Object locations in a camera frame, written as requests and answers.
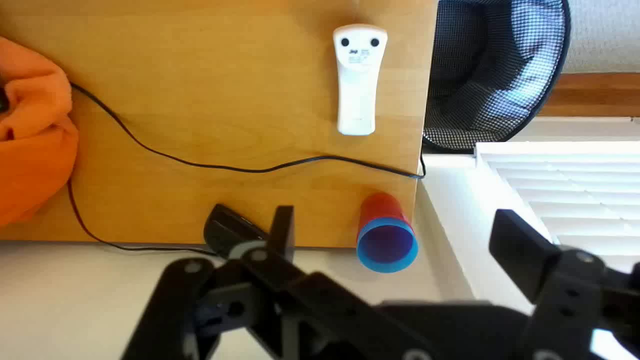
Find dark mesh basket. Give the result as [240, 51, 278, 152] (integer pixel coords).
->
[421, 0, 574, 152]

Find orange cloth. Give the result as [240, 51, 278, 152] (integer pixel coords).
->
[0, 36, 79, 227]

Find white game controller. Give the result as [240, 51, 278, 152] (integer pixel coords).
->
[330, 23, 389, 137]

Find red and blue cup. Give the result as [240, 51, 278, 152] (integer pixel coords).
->
[354, 190, 421, 276]

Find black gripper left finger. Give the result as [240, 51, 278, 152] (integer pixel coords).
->
[118, 243, 402, 360]

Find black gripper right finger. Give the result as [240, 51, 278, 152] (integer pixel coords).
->
[488, 208, 640, 360]

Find white window blinds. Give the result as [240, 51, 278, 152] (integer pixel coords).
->
[475, 118, 640, 268]

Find thin black clock cable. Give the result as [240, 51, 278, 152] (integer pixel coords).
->
[63, 79, 428, 256]

